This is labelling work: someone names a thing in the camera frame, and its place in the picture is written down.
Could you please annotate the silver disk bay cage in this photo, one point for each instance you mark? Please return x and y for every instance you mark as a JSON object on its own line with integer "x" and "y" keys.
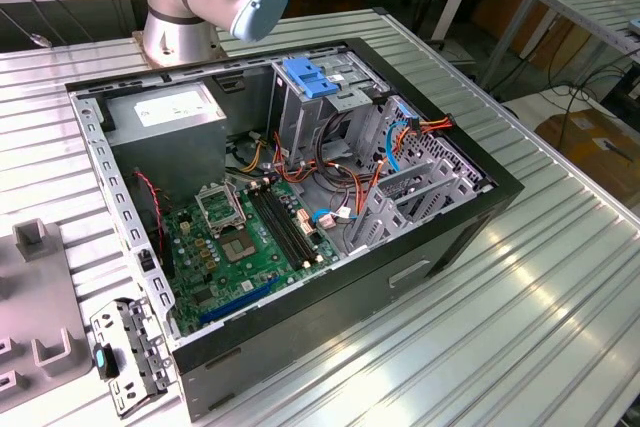
{"x": 387, "y": 219}

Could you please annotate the black RAM slot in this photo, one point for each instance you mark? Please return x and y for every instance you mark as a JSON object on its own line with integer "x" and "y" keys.
{"x": 278, "y": 227}
{"x": 293, "y": 227}

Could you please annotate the silver drive cage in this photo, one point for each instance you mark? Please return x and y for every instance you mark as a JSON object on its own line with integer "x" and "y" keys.
{"x": 300, "y": 117}

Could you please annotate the blue plastic drive latch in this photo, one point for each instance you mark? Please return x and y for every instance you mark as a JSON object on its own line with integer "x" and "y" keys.
{"x": 300, "y": 69}
{"x": 322, "y": 87}

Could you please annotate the CPU socket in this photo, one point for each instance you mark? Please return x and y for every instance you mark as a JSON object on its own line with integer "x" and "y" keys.
{"x": 239, "y": 247}

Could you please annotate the green motherboard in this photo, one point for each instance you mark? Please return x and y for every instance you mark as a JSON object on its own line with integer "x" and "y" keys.
{"x": 240, "y": 287}

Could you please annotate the blue expansion slot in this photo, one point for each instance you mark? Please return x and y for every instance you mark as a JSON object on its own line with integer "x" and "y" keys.
{"x": 240, "y": 300}

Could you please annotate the black open PC case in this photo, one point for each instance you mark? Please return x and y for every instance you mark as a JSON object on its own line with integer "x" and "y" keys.
{"x": 325, "y": 337}

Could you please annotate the grey power supply box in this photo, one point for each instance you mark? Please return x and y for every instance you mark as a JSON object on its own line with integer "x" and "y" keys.
{"x": 165, "y": 147}

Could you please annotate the black case latch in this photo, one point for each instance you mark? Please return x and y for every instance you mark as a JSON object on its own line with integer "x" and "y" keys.
{"x": 145, "y": 261}

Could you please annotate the large taped cardboard box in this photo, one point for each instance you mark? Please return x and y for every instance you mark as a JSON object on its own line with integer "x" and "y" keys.
{"x": 590, "y": 157}

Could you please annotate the grey parts rack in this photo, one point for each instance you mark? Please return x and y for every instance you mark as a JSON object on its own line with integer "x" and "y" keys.
{"x": 35, "y": 297}

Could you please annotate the black equipment box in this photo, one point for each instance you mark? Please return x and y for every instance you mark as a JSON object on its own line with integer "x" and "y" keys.
{"x": 625, "y": 92}

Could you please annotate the metal slat side table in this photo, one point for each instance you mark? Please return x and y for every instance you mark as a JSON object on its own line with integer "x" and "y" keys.
{"x": 590, "y": 2}

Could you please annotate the silver expansion card bracket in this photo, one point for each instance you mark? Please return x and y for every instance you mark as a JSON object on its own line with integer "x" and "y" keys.
{"x": 131, "y": 319}

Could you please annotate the blue black bracket latch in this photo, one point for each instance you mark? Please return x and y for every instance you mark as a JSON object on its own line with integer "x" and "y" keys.
{"x": 102, "y": 361}

